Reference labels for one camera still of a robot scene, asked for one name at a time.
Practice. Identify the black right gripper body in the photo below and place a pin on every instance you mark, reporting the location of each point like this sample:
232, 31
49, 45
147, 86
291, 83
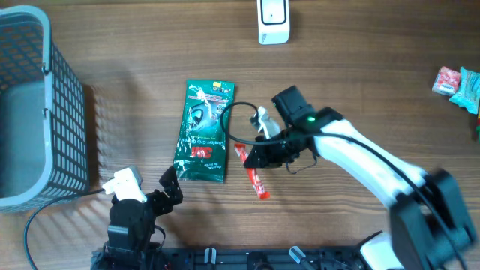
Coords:
273, 154

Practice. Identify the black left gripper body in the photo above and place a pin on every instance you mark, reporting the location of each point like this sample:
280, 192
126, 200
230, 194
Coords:
157, 205

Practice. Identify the red small sachet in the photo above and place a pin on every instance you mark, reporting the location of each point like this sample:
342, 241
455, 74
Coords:
258, 186

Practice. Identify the green 3M gloves packet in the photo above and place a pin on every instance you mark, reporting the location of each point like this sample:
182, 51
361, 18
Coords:
201, 149

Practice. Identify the red snack pack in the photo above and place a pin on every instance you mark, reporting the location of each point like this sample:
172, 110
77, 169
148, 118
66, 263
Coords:
447, 81

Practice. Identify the light teal tissue pack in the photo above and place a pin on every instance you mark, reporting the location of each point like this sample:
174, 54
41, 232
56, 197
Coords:
467, 95

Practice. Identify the sriracha sauce bottle green cap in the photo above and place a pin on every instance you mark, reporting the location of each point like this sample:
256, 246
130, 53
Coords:
477, 128

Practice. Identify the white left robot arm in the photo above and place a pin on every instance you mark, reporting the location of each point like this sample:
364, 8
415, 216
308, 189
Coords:
132, 221

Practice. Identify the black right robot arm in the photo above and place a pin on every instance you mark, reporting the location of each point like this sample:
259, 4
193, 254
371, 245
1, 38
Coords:
429, 221

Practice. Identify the white barcode scanner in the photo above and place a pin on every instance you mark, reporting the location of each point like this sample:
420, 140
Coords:
273, 21

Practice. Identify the grey plastic shopping basket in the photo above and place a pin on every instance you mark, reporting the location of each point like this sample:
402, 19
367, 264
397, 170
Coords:
43, 115

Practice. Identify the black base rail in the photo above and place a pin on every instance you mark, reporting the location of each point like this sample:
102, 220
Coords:
324, 258

